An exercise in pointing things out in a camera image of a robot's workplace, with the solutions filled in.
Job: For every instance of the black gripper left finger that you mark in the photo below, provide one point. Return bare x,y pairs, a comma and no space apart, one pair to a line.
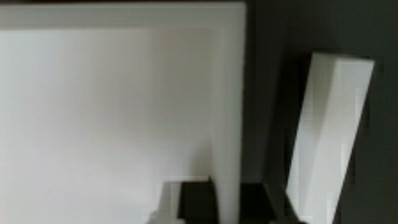
186,205

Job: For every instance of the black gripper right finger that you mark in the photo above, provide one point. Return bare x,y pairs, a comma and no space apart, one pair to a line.
264,207

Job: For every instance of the white drawer box front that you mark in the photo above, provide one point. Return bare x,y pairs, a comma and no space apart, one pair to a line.
121,81

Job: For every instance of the white drawer frame cabinet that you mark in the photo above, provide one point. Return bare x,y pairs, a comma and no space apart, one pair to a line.
336,89

